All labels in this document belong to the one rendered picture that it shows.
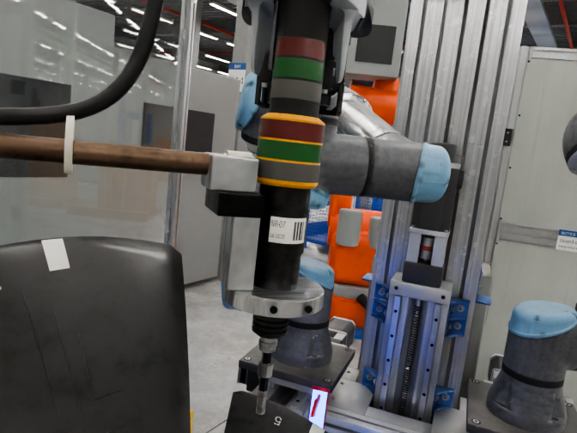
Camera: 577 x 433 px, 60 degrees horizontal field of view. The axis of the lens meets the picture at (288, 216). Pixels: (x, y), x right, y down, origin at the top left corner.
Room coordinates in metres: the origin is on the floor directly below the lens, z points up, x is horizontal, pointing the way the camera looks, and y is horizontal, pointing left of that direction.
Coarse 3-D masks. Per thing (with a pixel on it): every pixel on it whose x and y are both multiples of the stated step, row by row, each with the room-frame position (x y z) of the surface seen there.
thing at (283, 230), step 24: (264, 192) 0.32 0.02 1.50; (288, 192) 0.32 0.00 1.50; (264, 216) 0.32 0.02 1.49; (288, 216) 0.32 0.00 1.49; (264, 240) 0.32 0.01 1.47; (288, 240) 0.32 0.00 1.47; (264, 264) 0.32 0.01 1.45; (288, 264) 0.32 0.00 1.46; (264, 288) 0.32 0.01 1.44; (288, 288) 0.32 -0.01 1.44; (264, 336) 0.32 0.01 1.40
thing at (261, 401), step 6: (264, 354) 0.33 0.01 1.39; (270, 354) 0.34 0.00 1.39; (264, 360) 0.33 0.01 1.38; (258, 366) 0.33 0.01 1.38; (264, 366) 0.33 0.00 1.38; (270, 366) 0.33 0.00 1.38; (258, 372) 0.33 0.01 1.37; (264, 372) 0.33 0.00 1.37; (270, 372) 0.33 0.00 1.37; (264, 378) 0.33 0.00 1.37; (258, 384) 0.34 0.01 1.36; (264, 384) 0.33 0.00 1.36; (258, 390) 0.34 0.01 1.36; (264, 390) 0.33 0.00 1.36; (258, 396) 0.33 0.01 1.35; (264, 396) 0.33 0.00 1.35; (258, 402) 0.33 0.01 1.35; (264, 402) 0.34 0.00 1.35; (258, 408) 0.33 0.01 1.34; (264, 408) 0.34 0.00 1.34; (258, 414) 0.33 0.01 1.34
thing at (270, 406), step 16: (240, 400) 0.58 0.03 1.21; (256, 400) 0.59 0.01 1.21; (240, 416) 0.55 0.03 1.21; (256, 416) 0.56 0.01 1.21; (288, 416) 0.58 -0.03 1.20; (224, 432) 0.52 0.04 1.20; (240, 432) 0.53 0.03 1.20; (256, 432) 0.53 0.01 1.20; (272, 432) 0.54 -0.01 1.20; (288, 432) 0.55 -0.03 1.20; (304, 432) 0.56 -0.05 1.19
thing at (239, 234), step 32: (224, 160) 0.31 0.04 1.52; (256, 160) 0.31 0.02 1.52; (224, 192) 0.30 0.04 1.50; (256, 192) 0.32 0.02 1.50; (224, 224) 0.33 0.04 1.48; (256, 224) 0.31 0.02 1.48; (224, 256) 0.32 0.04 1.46; (256, 256) 0.32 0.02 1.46; (224, 288) 0.33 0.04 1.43; (256, 288) 0.32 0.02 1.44; (320, 288) 0.34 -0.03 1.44
